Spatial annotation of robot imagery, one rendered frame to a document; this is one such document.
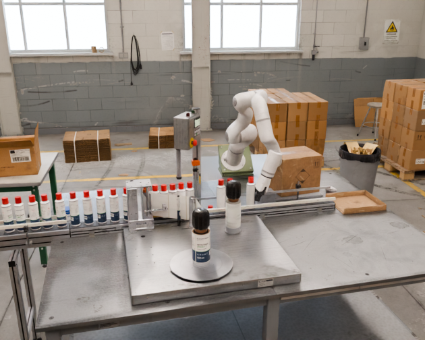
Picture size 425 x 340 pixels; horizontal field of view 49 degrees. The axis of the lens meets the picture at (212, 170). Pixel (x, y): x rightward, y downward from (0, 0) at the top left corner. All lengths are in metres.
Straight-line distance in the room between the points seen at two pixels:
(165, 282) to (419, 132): 4.54
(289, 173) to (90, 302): 1.59
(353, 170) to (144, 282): 3.38
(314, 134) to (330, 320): 3.62
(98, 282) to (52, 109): 6.20
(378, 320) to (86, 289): 1.83
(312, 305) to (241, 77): 5.61
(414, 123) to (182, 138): 3.93
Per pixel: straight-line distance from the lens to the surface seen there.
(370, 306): 3.35
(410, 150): 6.23
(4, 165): 4.07
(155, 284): 2.21
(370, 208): 3.17
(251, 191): 2.89
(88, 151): 6.77
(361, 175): 5.19
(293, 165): 3.17
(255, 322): 3.07
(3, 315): 3.78
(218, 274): 2.24
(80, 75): 8.18
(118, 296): 2.24
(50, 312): 2.22
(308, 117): 6.28
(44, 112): 8.39
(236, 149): 3.43
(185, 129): 2.69
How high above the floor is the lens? 2.08
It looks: 19 degrees down
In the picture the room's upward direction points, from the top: straight up
